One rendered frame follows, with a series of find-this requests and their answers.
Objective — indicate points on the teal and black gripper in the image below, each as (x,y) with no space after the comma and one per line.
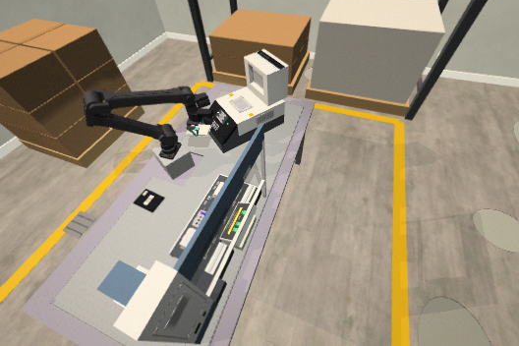
(190,122)

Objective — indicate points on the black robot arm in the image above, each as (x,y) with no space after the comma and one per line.
(164,133)

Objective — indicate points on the beige well plate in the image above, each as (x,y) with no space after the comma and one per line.
(203,132)
(218,188)

